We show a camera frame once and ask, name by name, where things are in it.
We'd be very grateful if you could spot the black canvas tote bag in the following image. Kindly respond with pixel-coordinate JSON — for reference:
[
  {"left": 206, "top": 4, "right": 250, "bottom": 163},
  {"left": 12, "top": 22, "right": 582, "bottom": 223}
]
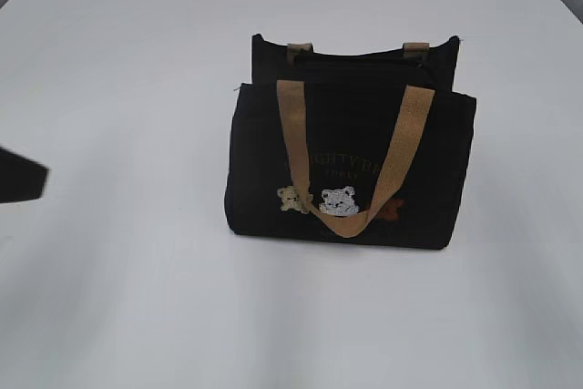
[{"left": 224, "top": 35, "right": 476, "bottom": 250}]

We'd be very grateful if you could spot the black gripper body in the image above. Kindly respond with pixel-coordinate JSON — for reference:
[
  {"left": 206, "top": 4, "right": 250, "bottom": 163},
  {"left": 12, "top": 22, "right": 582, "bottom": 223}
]
[{"left": 0, "top": 148, "right": 49, "bottom": 204}]

